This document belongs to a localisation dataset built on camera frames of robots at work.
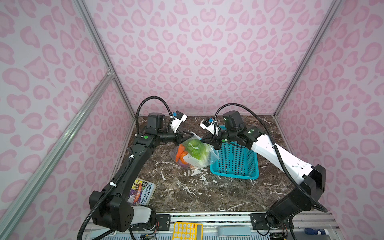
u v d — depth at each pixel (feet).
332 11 2.31
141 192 2.65
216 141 2.11
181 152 2.83
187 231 2.29
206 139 2.30
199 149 2.51
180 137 2.18
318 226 2.41
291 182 1.41
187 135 2.27
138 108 1.80
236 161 3.12
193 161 2.64
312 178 1.40
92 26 2.42
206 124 2.05
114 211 1.26
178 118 2.10
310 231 2.27
